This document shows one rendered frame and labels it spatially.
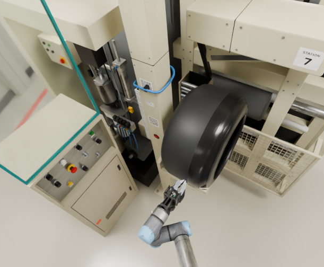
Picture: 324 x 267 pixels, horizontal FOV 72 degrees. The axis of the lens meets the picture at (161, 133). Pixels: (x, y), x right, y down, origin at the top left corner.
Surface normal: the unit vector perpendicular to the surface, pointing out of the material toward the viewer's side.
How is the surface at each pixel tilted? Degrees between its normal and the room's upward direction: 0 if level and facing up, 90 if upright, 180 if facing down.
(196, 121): 24
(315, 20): 0
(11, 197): 0
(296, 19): 0
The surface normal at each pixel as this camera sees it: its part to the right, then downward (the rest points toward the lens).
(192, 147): -0.48, 0.14
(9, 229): -0.10, -0.58
